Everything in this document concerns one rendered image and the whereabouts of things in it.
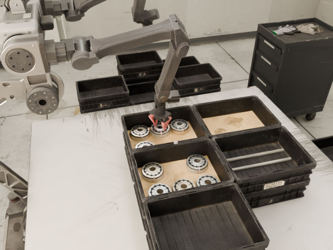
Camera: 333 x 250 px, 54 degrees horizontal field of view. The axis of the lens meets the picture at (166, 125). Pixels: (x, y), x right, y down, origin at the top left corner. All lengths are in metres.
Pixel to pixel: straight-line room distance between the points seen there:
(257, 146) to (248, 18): 3.55
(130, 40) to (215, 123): 0.85
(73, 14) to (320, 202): 1.48
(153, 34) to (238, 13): 3.87
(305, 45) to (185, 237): 2.04
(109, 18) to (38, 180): 3.00
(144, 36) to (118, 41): 0.10
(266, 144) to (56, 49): 1.14
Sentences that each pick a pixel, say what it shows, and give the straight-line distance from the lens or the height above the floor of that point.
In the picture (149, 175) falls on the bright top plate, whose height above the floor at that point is 0.86.
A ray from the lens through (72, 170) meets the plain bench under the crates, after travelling 1.83.
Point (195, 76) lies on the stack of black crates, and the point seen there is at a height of 0.49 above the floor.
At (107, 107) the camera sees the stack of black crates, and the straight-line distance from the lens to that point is 2.65.
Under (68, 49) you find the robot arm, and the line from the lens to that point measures 1.22.
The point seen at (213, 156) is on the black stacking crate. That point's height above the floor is 0.89.
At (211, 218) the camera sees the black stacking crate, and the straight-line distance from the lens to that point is 1.41.
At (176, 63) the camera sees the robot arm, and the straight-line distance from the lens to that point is 1.40.
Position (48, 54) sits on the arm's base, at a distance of 1.21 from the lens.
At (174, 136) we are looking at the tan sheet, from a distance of 1.76.
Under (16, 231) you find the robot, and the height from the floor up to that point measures 0.24.
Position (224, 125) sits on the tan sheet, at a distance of 1.87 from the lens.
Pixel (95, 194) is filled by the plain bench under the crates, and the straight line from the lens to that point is 1.68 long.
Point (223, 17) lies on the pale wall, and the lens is 4.95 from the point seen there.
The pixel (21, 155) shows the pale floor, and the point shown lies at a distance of 3.15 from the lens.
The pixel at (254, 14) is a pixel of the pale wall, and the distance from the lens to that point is 5.17.
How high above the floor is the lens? 1.95
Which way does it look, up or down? 37 degrees down
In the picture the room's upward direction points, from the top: straight up
